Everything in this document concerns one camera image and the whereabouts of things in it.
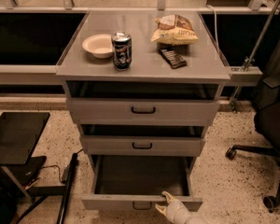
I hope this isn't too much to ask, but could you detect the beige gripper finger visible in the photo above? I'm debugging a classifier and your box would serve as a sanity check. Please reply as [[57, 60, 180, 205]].
[[155, 203, 167, 217], [161, 191, 176, 203]]

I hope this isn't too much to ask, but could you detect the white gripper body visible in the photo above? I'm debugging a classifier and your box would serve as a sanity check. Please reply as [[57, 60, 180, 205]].
[[165, 200, 192, 224]]

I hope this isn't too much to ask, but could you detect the grey bottom drawer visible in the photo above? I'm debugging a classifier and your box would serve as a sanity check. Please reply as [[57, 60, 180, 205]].
[[82, 155, 203, 212]]

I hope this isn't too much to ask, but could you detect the grey drawer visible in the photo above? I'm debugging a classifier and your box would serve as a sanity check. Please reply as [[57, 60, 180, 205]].
[[82, 155, 203, 212], [67, 98, 219, 126], [80, 135, 205, 157]]

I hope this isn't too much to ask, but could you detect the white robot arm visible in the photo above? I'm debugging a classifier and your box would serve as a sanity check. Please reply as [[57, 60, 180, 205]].
[[155, 191, 208, 224]]

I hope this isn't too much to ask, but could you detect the grey middle drawer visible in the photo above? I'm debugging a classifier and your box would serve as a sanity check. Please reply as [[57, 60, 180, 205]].
[[80, 135, 205, 157]]

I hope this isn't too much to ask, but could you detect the grey drawer cabinet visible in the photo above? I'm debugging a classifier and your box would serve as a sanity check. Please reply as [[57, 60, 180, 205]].
[[55, 9, 233, 185]]

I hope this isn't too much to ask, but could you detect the grey top drawer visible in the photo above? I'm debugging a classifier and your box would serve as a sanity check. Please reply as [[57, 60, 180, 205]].
[[67, 98, 219, 126]]

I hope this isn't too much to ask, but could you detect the black pole on floor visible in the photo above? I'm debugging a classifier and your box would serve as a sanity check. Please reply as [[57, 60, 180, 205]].
[[56, 153, 77, 224]]

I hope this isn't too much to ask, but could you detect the black office chair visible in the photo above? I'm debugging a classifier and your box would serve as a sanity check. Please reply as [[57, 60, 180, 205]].
[[225, 19, 280, 210]]

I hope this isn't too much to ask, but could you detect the dark chocolate bar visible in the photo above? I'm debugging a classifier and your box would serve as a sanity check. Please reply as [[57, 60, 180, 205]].
[[159, 49, 188, 69]]

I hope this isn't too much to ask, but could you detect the dark soda can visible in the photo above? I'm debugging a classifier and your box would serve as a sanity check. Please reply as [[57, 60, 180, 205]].
[[111, 31, 132, 70]]

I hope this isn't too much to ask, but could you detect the black side table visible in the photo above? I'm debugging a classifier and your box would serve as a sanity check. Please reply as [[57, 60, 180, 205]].
[[0, 112, 49, 203]]

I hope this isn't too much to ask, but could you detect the white paper bowl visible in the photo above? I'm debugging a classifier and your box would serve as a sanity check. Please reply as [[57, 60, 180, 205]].
[[82, 35, 112, 59]]

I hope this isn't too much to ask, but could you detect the yellow chip bag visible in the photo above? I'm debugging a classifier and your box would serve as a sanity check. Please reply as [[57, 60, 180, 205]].
[[151, 15, 199, 46]]

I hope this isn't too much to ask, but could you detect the metal diagonal rod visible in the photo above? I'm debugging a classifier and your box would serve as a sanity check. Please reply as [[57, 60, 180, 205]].
[[229, 0, 280, 113]]

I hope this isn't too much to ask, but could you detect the grey floor cable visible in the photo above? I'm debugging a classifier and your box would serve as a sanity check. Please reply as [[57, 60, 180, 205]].
[[40, 147, 84, 184]]

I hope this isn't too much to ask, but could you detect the white cable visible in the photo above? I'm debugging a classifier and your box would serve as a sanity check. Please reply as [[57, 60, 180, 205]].
[[206, 4, 222, 58]]

